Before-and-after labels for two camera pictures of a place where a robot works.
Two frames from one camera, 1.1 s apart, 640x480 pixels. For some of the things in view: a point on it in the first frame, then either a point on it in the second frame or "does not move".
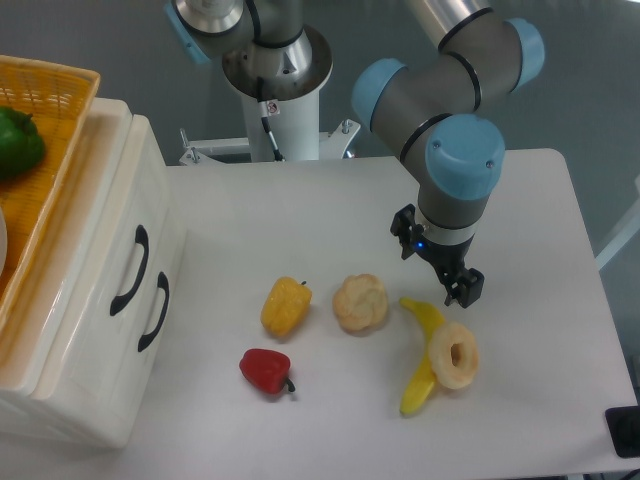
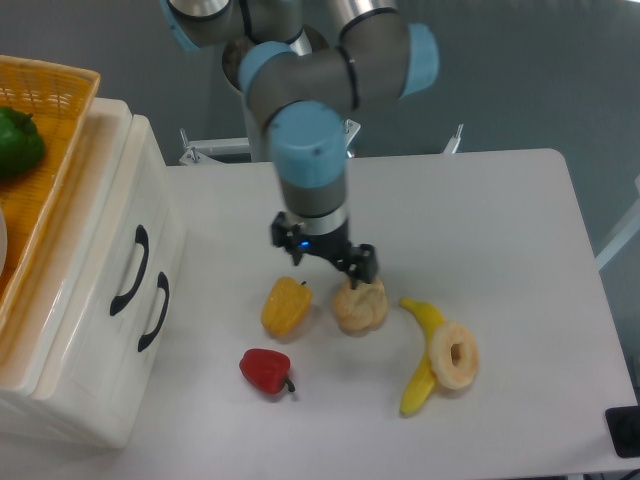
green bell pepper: [22, 144] does not move
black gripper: [448, 260] -> [360, 263]
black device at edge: [624, 428] does not move
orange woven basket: [58, 98] does not move
